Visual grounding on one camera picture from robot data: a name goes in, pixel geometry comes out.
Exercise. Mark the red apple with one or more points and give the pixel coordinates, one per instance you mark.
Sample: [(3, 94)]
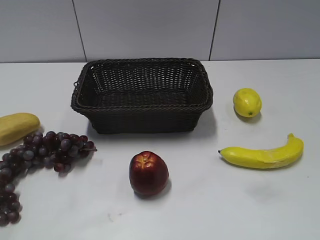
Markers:
[(148, 173)]

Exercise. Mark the yellow mango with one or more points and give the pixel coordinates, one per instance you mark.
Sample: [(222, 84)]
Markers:
[(16, 126)]

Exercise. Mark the yellow lemon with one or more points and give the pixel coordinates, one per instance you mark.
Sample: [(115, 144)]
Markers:
[(247, 102)]

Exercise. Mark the yellow banana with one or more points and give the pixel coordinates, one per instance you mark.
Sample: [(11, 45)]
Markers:
[(274, 158)]

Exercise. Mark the black woven basket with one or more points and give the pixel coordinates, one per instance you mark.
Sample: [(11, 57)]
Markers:
[(142, 95)]

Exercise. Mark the purple grape bunch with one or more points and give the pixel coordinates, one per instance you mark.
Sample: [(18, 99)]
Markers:
[(57, 151)]

